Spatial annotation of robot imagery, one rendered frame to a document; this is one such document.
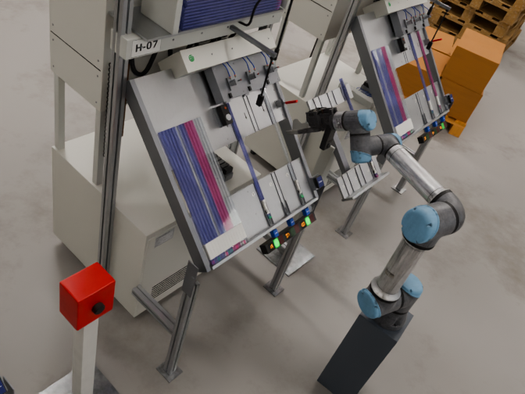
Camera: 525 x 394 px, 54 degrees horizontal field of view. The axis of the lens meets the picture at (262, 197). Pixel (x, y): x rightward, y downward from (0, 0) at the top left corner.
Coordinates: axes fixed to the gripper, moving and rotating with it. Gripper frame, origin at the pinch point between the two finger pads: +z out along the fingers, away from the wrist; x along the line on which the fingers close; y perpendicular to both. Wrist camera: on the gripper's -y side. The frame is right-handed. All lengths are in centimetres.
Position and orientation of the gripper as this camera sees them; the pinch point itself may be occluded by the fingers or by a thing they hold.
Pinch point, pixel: (297, 128)
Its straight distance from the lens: 213.3
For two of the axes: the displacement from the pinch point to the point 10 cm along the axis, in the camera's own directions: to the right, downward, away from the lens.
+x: -6.4, 3.8, -6.7
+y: -2.2, -9.2, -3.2
